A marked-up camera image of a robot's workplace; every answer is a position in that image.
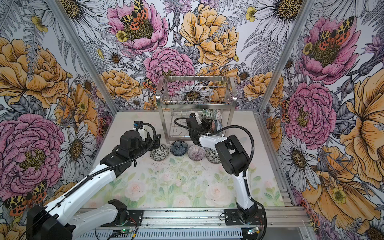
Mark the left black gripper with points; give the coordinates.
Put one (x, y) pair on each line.
(156, 144)

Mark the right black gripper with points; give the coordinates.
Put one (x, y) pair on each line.
(205, 121)

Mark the green leaf pattern bowl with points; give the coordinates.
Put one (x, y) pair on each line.
(207, 114)

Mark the dark blue-grey bowl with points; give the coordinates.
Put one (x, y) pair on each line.
(179, 148)

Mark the blue floral bowl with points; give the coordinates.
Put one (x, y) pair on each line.
(216, 125)

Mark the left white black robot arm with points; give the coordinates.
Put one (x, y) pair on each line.
(43, 226)

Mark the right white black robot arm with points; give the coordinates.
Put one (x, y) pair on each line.
(232, 155)

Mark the steel two-tier dish rack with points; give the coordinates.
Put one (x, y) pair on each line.
(178, 96)

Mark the left green circuit board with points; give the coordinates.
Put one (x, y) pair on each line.
(123, 231)

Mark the green circuit board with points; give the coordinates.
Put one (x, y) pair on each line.
(123, 231)
(251, 231)

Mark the right green circuit board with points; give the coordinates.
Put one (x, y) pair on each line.
(251, 231)

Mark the right aluminium frame post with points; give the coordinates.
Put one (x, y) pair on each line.
(291, 40)

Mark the aluminium frame post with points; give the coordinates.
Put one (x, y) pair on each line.
(291, 40)
(71, 33)

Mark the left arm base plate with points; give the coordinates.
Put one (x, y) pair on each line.
(133, 217)

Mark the aluminium front rail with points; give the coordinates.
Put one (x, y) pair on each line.
(276, 217)

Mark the left aluminium frame post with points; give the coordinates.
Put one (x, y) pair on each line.
(71, 33)

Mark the white vented cable duct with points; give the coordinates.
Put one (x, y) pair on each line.
(166, 234)

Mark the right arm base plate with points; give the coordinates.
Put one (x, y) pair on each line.
(232, 218)

